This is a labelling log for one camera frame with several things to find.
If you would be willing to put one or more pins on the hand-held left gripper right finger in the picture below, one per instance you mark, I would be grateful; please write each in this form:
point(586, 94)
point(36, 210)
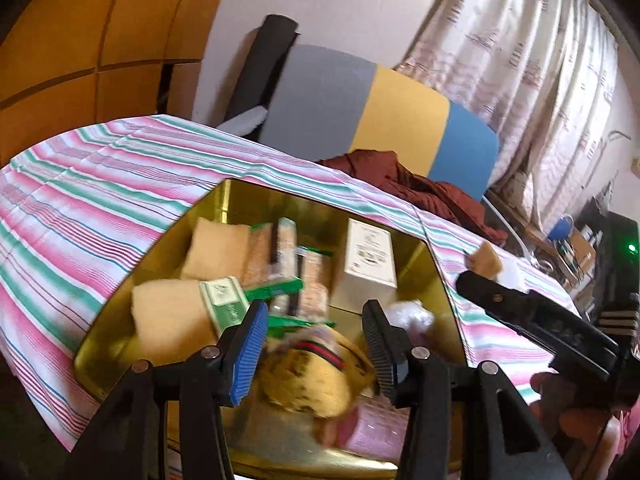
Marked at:
point(381, 352)

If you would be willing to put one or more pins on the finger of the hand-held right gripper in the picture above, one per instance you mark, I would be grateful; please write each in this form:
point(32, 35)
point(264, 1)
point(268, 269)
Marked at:
point(540, 320)

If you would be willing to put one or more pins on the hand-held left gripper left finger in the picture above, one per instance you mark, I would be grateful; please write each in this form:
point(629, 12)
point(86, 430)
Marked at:
point(247, 355)

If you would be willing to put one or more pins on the clear plastic bag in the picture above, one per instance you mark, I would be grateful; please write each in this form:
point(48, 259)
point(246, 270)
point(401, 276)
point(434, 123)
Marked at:
point(410, 317)

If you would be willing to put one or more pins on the yellow plush toy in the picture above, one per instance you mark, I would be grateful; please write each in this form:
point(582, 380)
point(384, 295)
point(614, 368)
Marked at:
point(310, 380)

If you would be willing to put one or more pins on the pink cylinder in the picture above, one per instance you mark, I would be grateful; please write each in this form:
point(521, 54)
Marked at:
point(375, 430)

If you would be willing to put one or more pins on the white cardboard box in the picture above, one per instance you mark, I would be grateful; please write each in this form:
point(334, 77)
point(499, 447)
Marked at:
point(367, 265)

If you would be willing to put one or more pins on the yellow sponge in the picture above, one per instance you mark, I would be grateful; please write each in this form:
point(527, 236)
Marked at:
point(170, 310)

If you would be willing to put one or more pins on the gold metal tin box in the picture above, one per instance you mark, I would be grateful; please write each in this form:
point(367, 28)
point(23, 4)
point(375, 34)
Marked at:
point(150, 355)

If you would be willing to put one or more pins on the brown sponge green wrapper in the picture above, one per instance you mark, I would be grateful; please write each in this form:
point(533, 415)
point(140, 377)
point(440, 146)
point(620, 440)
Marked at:
point(315, 280)
point(265, 255)

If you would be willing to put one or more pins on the tan sponge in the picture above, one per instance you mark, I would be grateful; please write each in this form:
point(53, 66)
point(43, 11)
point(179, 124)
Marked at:
point(215, 250)

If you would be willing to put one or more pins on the person's right hand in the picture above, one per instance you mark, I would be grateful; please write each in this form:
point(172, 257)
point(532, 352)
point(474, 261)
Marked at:
point(587, 415)

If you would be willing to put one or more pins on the small white block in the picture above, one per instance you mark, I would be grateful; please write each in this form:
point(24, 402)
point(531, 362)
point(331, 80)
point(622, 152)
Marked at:
point(515, 272)

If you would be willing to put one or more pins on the cluttered wooden desk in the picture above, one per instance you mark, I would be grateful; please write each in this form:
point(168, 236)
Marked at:
point(575, 255)

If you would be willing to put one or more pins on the blue cup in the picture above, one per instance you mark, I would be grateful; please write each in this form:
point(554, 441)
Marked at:
point(561, 230)

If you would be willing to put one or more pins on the small brown sponge piece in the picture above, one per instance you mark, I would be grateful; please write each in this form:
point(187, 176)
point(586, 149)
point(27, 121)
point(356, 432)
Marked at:
point(485, 259)

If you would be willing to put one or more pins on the dark red cloth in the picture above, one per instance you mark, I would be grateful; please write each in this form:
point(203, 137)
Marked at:
point(430, 195)

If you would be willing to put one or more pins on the pink green striped cloth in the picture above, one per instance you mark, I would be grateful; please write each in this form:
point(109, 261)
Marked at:
point(100, 185)

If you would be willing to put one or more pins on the white patterned curtain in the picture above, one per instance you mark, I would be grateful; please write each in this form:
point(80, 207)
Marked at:
point(525, 60)

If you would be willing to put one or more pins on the black rolled mat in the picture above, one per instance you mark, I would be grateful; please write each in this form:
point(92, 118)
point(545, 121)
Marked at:
point(262, 65)

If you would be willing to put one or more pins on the wooden wardrobe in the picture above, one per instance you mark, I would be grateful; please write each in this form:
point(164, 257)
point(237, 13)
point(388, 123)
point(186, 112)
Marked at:
point(90, 35)

